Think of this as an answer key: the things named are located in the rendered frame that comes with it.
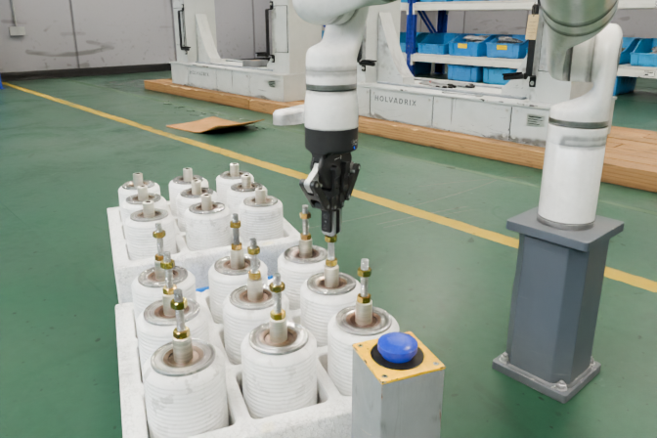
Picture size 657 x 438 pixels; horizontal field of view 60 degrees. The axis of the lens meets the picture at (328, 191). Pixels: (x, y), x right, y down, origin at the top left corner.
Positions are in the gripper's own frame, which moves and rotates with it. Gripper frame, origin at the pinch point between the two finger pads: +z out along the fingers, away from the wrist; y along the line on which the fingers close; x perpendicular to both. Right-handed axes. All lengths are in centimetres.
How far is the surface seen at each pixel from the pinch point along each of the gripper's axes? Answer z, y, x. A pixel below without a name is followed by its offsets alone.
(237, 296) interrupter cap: 9.9, -11.3, 8.9
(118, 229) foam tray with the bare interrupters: 17, 9, 63
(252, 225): 14.0, 20.7, 33.5
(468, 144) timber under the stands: 30, 196, 48
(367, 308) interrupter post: 7.9, -7.5, -10.4
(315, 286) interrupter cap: 10.0, -2.5, 1.3
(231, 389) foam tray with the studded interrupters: 17.3, -20.4, 2.3
